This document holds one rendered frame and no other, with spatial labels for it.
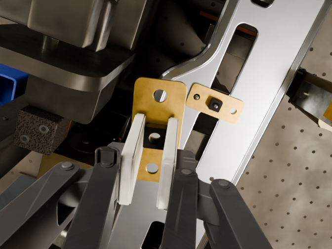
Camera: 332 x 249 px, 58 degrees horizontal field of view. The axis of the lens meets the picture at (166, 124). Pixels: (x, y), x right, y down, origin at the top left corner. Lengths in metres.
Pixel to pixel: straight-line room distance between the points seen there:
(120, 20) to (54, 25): 0.22
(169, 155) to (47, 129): 0.26
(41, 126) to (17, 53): 0.14
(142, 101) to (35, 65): 0.10
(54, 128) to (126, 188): 0.24
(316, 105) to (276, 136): 0.39
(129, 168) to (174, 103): 0.08
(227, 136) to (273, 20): 0.18
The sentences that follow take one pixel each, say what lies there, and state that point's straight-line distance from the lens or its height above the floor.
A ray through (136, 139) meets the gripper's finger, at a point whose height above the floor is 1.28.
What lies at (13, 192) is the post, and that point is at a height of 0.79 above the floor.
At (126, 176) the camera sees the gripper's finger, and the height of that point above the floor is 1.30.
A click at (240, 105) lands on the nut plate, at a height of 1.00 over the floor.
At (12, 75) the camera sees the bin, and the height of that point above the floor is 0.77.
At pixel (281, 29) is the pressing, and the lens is 0.46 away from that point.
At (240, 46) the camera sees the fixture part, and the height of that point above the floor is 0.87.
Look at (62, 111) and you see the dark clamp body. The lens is 0.41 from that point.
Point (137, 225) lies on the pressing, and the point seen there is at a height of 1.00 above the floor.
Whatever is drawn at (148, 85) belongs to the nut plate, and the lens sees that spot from 0.22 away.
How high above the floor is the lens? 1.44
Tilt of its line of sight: 70 degrees down
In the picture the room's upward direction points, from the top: 172 degrees counter-clockwise
